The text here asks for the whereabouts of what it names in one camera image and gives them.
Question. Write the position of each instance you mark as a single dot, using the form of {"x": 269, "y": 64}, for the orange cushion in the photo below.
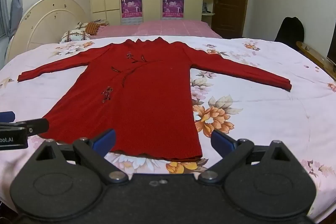
{"x": 95, "y": 27}

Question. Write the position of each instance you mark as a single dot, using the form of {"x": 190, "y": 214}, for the white floral quilt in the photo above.
{"x": 262, "y": 108}

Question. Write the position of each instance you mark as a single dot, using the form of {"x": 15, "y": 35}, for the black chair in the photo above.
{"x": 290, "y": 29}

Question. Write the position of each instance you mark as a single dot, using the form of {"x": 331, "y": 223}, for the purple wall poster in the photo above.
{"x": 173, "y": 5}
{"x": 131, "y": 5}

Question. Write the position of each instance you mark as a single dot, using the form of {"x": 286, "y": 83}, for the pink bed sheet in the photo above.
{"x": 170, "y": 28}

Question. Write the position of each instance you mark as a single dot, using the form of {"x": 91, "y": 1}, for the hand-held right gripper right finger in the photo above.
{"x": 222, "y": 141}

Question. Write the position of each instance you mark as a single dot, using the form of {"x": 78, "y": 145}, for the dark shelf ornament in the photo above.
{"x": 205, "y": 7}

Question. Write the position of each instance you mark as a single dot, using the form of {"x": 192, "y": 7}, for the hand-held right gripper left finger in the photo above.
{"x": 105, "y": 139}

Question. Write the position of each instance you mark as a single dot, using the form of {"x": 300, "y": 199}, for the wooden furniture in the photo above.
{"x": 312, "y": 54}

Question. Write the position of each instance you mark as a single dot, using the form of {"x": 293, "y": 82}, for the red knit sweater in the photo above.
{"x": 147, "y": 98}

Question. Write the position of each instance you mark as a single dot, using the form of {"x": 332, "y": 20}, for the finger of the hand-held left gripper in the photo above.
{"x": 36, "y": 126}
{"x": 6, "y": 116}

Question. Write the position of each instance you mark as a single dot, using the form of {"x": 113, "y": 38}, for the patterned white pillow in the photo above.
{"x": 82, "y": 25}
{"x": 73, "y": 36}

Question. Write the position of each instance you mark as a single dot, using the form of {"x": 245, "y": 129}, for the cream bed headboard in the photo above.
{"x": 44, "y": 22}

